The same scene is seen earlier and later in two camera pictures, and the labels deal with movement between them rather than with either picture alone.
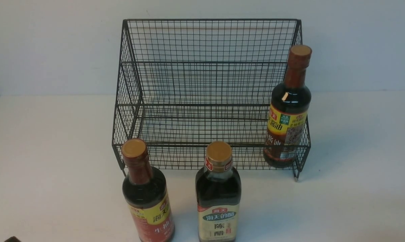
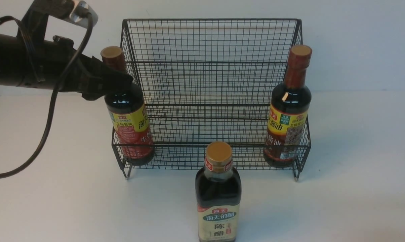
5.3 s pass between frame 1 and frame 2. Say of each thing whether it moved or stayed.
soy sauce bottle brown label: stayed
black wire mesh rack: stayed
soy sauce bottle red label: moved
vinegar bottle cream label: stayed
